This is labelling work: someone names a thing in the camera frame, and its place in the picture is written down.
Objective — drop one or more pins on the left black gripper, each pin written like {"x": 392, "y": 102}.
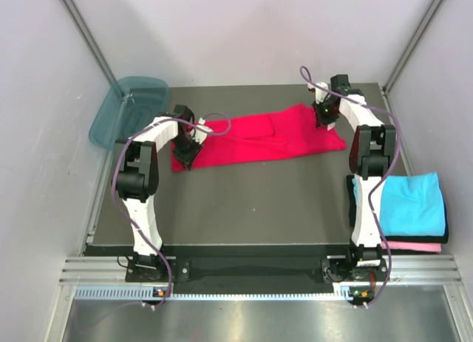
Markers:
{"x": 188, "y": 158}

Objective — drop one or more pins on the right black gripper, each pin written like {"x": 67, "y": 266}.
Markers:
{"x": 321, "y": 121}

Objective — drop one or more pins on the red t shirt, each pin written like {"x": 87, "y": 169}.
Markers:
{"x": 270, "y": 136}

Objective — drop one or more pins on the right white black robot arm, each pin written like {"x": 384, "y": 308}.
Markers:
{"x": 372, "y": 153}

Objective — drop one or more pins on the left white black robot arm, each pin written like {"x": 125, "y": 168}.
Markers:
{"x": 136, "y": 178}

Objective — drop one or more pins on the blue plastic bin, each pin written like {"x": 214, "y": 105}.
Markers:
{"x": 129, "y": 106}

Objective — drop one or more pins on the folded light blue t shirt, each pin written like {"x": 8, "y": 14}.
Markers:
{"x": 366, "y": 209}

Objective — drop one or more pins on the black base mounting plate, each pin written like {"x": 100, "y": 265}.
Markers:
{"x": 190, "y": 269}

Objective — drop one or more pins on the folded pink t shirt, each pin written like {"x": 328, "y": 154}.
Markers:
{"x": 416, "y": 246}

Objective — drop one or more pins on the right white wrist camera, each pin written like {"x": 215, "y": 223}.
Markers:
{"x": 319, "y": 91}

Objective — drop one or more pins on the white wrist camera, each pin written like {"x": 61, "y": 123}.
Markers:
{"x": 200, "y": 132}
{"x": 319, "y": 91}

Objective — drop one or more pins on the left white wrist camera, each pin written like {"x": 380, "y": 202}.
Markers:
{"x": 200, "y": 132}

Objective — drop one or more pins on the aluminium frame rail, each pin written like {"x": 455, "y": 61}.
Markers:
{"x": 406, "y": 270}

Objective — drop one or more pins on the grey slotted cable duct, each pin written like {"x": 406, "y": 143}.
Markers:
{"x": 336, "y": 292}

